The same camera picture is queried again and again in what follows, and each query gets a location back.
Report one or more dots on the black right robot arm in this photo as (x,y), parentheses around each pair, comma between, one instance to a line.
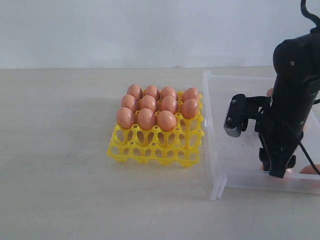
(297,65)

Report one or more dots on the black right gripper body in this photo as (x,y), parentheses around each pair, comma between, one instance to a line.
(274,131)

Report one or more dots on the brown egg back row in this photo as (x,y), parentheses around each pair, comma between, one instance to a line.
(190,108)

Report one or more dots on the yellow plastic egg tray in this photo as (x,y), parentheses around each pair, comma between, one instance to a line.
(181,145)

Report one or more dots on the brown egg packed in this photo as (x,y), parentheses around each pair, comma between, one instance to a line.
(153,91)
(191,93)
(136,91)
(168,91)

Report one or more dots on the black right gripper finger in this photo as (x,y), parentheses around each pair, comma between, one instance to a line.
(264,157)
(280,161)

